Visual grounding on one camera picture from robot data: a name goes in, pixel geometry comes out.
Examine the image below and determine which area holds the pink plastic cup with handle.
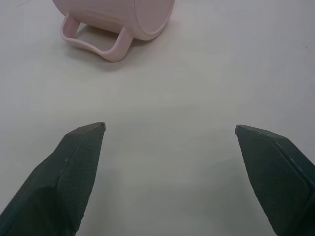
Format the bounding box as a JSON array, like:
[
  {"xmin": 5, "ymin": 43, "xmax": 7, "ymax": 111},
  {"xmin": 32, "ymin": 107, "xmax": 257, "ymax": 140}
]
[{"xmin": 52, "ymin": 0, "xmax": 176, "ymax": 62}]

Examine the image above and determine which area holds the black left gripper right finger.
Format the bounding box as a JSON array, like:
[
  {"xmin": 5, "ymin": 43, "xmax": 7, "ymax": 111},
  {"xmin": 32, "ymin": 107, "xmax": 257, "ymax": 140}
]
[{"xmin": 234, "ymin": 124, "xmax": 315, "ymax": 236}]

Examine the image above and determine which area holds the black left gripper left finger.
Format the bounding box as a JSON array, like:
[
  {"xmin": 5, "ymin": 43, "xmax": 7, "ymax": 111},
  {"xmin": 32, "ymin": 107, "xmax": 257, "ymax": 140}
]
[{"xmin": 0, "ymin": 121, "xmax": 106, "ymax": 236}]

